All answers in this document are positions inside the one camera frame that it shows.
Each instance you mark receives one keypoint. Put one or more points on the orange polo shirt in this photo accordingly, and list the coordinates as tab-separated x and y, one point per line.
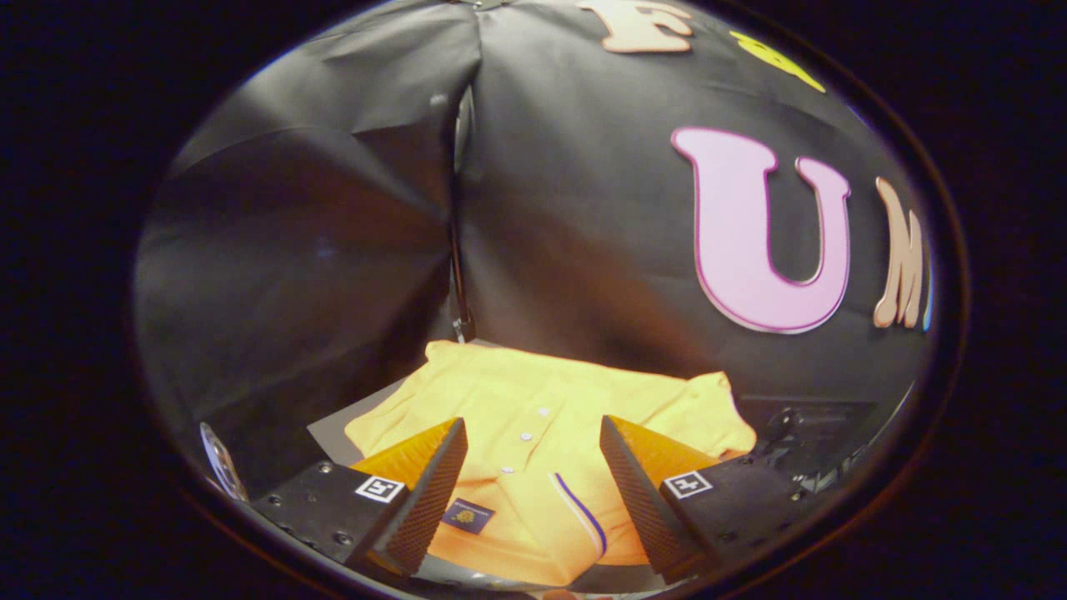
517	392

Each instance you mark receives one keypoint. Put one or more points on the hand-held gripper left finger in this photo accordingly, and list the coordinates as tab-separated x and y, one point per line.
433	500

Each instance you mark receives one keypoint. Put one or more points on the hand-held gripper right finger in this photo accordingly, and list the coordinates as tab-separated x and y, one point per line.
638	500

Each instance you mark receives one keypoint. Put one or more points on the white and dark cabinet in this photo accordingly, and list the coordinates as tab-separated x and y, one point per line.
329	435

